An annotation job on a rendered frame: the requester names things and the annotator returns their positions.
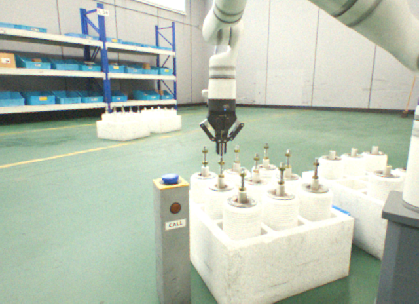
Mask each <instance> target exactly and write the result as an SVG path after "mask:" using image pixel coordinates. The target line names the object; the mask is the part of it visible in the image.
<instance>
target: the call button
mask: <svg viewBox="0 0 419 304"><path fill-rule="evenodd" d="M178 179H179V176H178V175H177V174H165V175H163V176H162V181H163V182H164V183H169V184H171V183H176V182H177V181H178Z"/></svg>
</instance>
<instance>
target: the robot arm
mask: <svg viewBox="0 0 419 304"><path fill-rule="evenodd" d="M309 1H310V2H312V3H313V4H315V5H316V6H318V8H320V9H321V10H323V11H325V12H326V13H327V14H329V15H330V16H332V17H333V18H335V19H336V20H338V21H339V22H341V23H342V24H344V25H345V26H348V27H349V28H351V29H353V30H354V31H356V32H358V33H360V34H361V35H362V36H363V37H364V38H366V39H368V40H370V41H371V42H373V43H374V44H376V45H378V46H379V47H381V48H383V49H384V50H385V51H387V52H388V53H390V54H391V55H392V56H394V57H395V58H396V59H397V60H399V62H400V63H401V64H402V65H404V66H405V67H406V68H407V69H408V70H409V71H410V72H411V73H413V74H415V75H416V76H417V77H419V20H417V19H416V18H415V17H414V16H413V15H412V14H411V12H410V10H409V6H408V1H407V0H309ZM246 3H247V0H214V4H213V8H212V9H211V11H210V12H209V14H208V15H207V17H206V20H205V22H204V26H202V35H203V36H204V39H205V41H206V43H207V44H209V45H222V46H227V45H228V46H229V48H228V51H227V52H226V53H223V54H218V55H215V56H212V57H211V58H210V61H209V87H208V90H204V91H203V92H202V97H208V114H207V116H206V120H205V121H203V122H201V123H199V124H198V125H199V126H200V128H201V129H202V130H203V131H204V132H205V133H206V135H207V136H208V138H209V139H210V140H211V141H213V142H216V153H217V154H218V155H219V156H224V154H226V152H227V142H229V141H232V140H233V139H234V138H235V137H236V135H237V134H238V133H239V131H241V130H242V129H243V127H244V123H242V122H241V121H239V120H238V119H237V116H236V113H235V109H236V61H237V57H238V51H239V48H240V44H241V42H242V37H243V34H244V23H243V22H242V16H243V13H244V9H245V7H246ZM208 122H209V124H210V125H211V127H212V128H213V129H214V130H215V136H213V135H212V134H211V132H210V131H209V130H208V128H209V126H208ZM233 124H234V129H233V130H232V131H231V133H230V134H229V135H228V130H230V128H231V127H232V125H233ZM402 205H403V206H404V207H406V208H407V209H408V210H411V211H413V212H416V213H419V105H418V106H417V108H416V112H415V117H414V125H413V130H412V134H411V139H410V148H409V156H408V161H407V170H406V174H405V183H404V189H403V197H402Z"/></svg>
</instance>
